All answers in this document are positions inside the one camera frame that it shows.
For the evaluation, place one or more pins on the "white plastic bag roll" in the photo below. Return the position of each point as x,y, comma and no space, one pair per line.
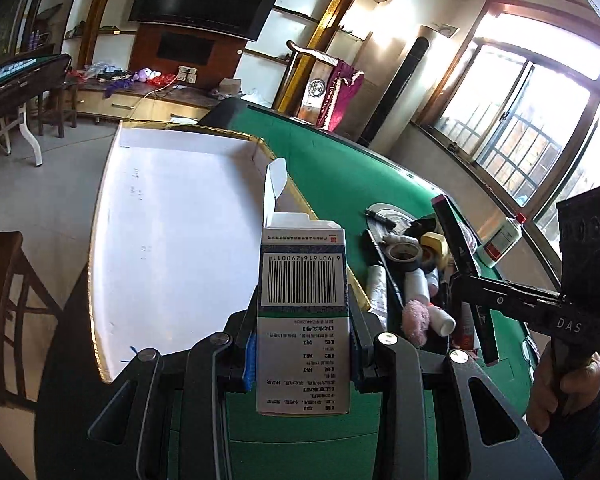
377,290

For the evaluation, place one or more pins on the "white wall sockets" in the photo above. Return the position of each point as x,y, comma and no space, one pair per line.
187,75

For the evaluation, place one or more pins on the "white gold-rimmed box tray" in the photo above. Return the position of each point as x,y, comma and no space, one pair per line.
180,235

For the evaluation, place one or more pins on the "clear plastic bag pile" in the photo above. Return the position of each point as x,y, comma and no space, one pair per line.
97,70

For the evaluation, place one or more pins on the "grey tape roll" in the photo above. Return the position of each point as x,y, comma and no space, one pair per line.
394,259

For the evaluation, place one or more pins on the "white tower air conditioner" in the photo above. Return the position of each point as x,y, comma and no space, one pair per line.
395,95

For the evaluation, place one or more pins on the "black wall panel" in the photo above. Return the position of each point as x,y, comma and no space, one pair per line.
185,49

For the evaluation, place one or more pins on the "white liquor bottle red cap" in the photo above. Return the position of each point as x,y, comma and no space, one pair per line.
500,245

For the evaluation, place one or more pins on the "person's right forearm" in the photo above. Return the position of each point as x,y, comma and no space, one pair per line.
585,435

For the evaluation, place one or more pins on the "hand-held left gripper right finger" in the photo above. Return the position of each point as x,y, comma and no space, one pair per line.
353,360

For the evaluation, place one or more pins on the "plain white bottle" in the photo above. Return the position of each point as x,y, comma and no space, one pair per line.
442,320

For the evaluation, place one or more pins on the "wooden armchair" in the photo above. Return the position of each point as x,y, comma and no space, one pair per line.
312,87

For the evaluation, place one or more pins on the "pink fluffy ball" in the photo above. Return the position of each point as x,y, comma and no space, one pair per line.
415,320

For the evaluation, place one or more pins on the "red ribbon bundle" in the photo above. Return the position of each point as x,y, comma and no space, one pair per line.
164,80

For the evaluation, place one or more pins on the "maroon fringed cloth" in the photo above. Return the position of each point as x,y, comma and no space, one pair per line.
342,95

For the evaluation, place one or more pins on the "person's right hand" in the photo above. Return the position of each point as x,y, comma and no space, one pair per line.
540,390

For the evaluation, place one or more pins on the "large window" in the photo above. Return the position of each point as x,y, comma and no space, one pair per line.
520,110

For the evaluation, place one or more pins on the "small cardboard box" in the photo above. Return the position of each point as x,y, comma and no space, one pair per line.
230,87

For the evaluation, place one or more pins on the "dark wooden chair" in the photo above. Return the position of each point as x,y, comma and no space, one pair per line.
0,260

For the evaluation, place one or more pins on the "white bottle pink cap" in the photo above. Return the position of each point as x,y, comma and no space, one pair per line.
432,282

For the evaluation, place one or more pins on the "low wooden TV cabinet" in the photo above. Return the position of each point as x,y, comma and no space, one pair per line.
130,105

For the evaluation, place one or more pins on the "small black pen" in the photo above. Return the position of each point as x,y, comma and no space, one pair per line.
380,216

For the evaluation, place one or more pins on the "round grey table dial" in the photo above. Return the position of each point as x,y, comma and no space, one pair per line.
402,215

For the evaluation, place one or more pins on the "white blue medicine box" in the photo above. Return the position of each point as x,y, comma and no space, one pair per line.
300,340

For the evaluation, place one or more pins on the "long black box pink end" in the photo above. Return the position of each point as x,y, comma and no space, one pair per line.
455,240

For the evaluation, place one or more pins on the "grey red tube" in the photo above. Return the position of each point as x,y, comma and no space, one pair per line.
462,325

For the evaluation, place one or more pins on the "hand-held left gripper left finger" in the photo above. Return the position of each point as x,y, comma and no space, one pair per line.
250,365

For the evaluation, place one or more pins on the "dark mahjong table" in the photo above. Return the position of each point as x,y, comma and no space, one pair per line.
10,80

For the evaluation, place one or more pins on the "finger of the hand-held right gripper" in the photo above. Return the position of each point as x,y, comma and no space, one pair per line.
510,292

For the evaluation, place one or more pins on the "wooden stool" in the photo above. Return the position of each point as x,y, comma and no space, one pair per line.
60,91

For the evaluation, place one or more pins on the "white printed pill bottle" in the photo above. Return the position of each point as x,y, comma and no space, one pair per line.
416,285

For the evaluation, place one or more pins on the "purple plush toy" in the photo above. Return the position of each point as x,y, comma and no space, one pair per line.
142,75

